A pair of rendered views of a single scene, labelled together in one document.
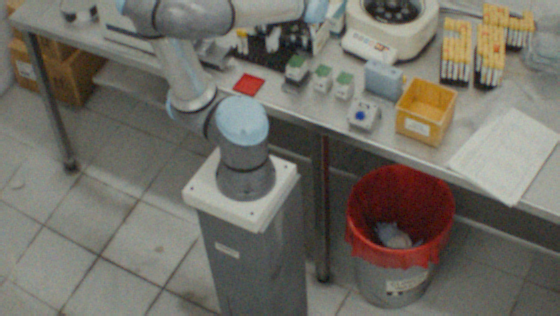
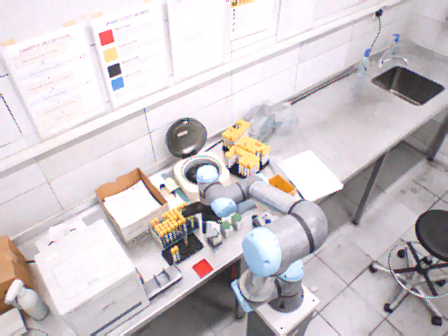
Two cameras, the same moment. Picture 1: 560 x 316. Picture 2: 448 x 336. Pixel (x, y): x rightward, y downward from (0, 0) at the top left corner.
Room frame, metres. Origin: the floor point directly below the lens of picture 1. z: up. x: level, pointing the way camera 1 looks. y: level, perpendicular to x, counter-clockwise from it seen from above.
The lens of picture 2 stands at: (1.33, 0.74, 2.27)
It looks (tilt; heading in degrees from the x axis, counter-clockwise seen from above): 46 degrees down; 291
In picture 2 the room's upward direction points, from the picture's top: 2 degrees counter-clockwise
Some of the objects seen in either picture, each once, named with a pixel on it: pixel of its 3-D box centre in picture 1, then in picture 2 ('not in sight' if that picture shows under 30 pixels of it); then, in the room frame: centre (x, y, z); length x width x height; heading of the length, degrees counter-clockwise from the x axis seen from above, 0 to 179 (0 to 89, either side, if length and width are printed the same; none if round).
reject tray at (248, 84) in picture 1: (248, 84); (202, 268); (1.70, 0.07, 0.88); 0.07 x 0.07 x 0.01; 58
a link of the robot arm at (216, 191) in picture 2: not in sight; (224, 198); (1.62, -0.01, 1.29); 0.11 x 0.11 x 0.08; 47
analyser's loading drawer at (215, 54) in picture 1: (197, 46); (157, 282); (1.84, 0.21, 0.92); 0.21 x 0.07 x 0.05; 58
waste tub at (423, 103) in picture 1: (426, 112); (276, 194); (1.51, -0.40, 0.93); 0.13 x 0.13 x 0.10; 57
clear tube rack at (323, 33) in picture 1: (290, 28); (175, 227); (1.89, -0.06, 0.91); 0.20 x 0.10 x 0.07; 58
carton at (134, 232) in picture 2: not in sight; (133, 205); (2.12, -0.08, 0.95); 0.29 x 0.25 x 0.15; 148
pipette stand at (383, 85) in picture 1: (383, 80); (245, 202); (1.63, -0.30, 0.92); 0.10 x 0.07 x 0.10; 53
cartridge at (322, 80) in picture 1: (323, 79); (226, 229); (1.67, -0.14, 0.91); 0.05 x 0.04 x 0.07; 148
